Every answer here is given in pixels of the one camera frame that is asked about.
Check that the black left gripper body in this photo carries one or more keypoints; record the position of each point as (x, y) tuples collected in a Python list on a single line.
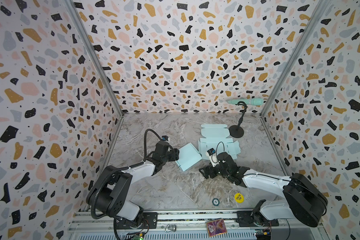
[(172, 155)]

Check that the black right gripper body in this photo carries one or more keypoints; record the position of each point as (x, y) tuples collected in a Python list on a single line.
[(214, 171)]

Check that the mint paper box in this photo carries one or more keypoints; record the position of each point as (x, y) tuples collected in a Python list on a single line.
[(188, 156), (217, 137)]

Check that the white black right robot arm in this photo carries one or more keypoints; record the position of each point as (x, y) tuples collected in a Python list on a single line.
[(299, 198)]

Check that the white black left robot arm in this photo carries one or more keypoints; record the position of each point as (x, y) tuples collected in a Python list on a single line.
[(108, 196)]

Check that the flat mint paper box blank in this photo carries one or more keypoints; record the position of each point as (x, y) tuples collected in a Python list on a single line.
[(217, 137)]

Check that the yellow round sticker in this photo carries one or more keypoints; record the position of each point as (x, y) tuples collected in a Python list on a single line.
[(239, 198)]

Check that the black microphone stand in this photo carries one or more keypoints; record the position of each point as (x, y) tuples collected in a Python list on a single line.
[(236, 131)]

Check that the purple snack packet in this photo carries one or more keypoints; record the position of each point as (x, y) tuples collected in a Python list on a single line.
[(216, 227)]

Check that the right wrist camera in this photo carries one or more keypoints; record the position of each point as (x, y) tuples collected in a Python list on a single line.
[(211, 153)]

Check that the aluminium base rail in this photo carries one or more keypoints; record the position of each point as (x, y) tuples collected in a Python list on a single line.
[(189, 225)]

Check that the aluminium left corner post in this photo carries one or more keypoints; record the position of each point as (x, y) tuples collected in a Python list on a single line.
[(75, 17)]

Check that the aluminium corner post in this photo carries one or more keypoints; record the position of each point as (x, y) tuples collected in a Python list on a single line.
[(317, 14), (75, 17)]

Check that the aluminium right corner post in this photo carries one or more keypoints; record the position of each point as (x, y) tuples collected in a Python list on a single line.
[(317, 14)]

